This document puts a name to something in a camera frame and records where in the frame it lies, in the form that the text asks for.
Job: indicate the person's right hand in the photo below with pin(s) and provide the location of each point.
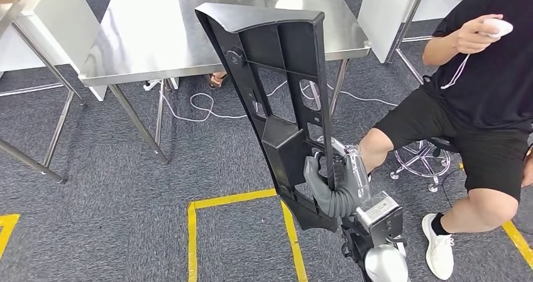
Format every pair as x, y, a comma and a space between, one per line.
472, 34

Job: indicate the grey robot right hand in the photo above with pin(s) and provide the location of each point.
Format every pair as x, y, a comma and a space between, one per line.
352, 172

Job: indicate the black plastic panel part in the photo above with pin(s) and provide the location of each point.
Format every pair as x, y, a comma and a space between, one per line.
287, 147

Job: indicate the person's right forearm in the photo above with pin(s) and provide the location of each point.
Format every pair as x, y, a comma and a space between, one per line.
439, 49

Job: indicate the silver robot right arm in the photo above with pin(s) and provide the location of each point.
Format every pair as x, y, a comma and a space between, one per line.
385, 265

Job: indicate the stainless steel workbench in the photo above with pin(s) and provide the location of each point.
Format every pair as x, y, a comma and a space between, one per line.
166, 30

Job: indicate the person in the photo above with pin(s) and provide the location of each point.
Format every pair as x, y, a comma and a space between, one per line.
491, 84
217, 80

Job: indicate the stainless steel table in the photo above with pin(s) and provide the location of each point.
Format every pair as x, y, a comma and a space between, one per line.
410, 18
29, 160

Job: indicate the white partition board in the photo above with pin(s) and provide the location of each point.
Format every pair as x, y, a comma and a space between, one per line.
383, 22
50, 30

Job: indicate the chrome swivel stool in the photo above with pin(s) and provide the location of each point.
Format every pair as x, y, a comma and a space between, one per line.
441, 145

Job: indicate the white sneaker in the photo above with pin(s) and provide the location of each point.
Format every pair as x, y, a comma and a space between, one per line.
437, 251

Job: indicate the yellow floor tape square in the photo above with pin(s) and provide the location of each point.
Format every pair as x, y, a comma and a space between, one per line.
518, 242

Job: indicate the white power strip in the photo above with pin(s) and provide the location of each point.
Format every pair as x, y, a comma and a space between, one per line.
152, 85

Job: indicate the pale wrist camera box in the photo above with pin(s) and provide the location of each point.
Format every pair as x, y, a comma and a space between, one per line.
377, 213

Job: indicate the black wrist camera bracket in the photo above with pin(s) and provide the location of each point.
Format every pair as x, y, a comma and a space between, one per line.
354, 242

